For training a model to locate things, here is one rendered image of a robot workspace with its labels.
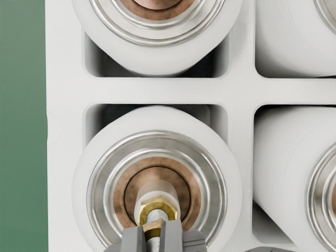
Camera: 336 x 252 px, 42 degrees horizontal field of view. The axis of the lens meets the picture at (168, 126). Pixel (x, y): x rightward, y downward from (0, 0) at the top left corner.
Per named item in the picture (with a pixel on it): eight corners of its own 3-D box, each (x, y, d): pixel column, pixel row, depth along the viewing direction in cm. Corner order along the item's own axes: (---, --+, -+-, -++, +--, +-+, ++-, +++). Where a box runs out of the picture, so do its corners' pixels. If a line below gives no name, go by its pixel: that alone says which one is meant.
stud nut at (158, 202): (171, 237, 21) (172, 243, 20) (136, 232, 21) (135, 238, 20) (178, 197, 21) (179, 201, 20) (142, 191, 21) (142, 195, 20)
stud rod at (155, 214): (165, 216, 22) (170, 280, 15) (146, 213, 22) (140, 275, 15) (168, 197, 22) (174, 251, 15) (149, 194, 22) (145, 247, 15)
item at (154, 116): (112, 208, 42) (78, 294, 24) (101, 109, 41) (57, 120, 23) (212, 198, 42) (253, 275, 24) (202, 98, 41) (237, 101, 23)
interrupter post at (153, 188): (137, 221, 24) (134, 241, 21) (133, 178, 24) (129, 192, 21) (181, 217, 24) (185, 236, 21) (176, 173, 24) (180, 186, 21)
